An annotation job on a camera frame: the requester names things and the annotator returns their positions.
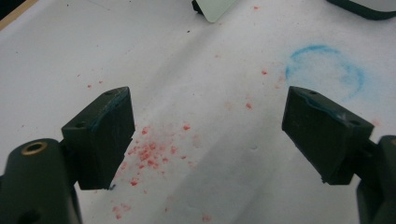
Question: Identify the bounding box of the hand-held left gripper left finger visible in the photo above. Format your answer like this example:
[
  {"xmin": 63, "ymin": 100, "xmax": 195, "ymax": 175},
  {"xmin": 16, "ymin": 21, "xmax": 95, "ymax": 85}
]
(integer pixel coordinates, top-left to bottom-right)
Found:
[{"xmin": 61, "ymin": 86, "xmax": 136, "ymax": 190}]

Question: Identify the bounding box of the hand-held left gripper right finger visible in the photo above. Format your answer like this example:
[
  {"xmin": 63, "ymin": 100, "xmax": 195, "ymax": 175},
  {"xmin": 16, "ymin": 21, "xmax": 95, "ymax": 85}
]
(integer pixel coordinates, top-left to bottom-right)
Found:
[{"xmin": 281, "ymin": 86, "xmax": 375, "ymax": 186}]

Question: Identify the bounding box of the white board with black scribble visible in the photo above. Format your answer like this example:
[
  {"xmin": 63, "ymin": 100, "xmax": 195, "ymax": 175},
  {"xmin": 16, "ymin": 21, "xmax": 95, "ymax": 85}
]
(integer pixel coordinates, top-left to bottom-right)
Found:
[{"xmin": 191, "ymin": 0, "xmax": 238, "ymax": 23}]

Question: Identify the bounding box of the white board eraser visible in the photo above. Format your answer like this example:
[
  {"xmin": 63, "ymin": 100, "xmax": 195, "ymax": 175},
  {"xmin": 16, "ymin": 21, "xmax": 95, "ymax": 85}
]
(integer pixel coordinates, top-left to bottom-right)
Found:
[{"xmin": 326, "ymin": 0, "xmax": 396, "ymax": 21}]

